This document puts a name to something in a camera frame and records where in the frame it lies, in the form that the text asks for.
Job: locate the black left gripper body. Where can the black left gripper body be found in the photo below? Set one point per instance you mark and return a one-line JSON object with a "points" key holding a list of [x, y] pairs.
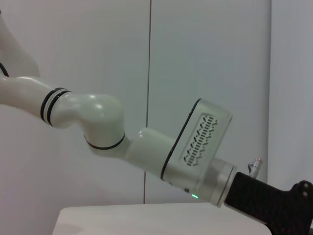
{"points": [[269, 208]]}

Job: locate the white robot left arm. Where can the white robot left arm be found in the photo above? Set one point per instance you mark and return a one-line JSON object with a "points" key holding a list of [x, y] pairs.
{"points": [[97, 115]]}

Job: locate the left gripper silver stub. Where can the left gripper silver stub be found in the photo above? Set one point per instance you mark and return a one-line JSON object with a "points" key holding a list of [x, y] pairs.
{"points": [[255, 167]]}

